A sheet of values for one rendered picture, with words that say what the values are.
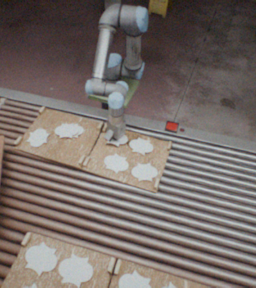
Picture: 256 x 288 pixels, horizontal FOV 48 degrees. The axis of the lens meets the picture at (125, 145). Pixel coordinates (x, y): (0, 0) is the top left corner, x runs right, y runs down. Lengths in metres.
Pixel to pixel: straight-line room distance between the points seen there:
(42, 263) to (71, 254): 0.12
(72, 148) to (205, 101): 2.15
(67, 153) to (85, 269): 0.63
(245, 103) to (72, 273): 2.85
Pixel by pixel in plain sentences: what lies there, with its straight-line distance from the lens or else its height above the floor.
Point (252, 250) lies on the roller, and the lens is 1.48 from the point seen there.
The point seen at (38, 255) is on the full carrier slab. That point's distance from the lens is 1.36.
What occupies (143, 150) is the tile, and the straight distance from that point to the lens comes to 1.60.
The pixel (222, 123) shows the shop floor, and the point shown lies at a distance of 3.27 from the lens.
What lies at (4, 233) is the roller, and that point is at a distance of 1.47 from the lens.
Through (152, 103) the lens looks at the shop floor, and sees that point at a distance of 3.31.
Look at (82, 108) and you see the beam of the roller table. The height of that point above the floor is 0.92.
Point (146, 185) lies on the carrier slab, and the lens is 1.49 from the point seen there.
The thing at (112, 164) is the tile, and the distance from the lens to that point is 1.54.
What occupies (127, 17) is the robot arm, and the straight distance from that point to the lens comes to 1.58.
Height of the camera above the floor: 2.19
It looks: 50 degrees down
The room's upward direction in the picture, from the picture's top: 2 degrees clockwise
